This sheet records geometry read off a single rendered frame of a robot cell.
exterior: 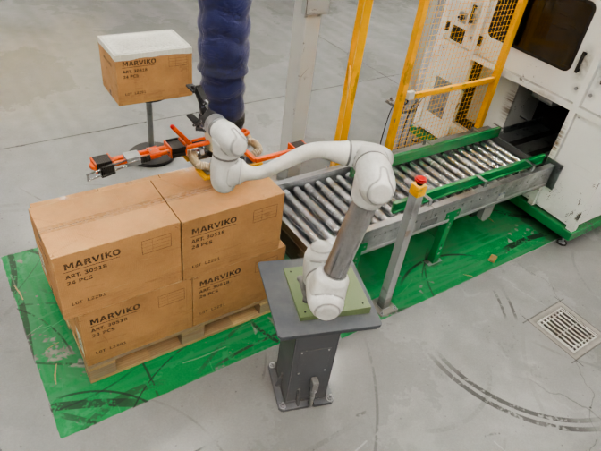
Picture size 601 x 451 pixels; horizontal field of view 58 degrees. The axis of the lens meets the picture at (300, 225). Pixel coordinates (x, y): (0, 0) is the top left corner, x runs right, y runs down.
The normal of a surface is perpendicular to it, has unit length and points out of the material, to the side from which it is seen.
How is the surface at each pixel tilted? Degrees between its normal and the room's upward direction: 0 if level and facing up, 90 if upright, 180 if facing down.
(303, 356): 90
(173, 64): 90
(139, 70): 90
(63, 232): 0
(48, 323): 0
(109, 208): 0
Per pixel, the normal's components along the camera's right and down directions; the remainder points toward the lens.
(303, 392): 0.25, 0.62
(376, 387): 0.11, -0.78
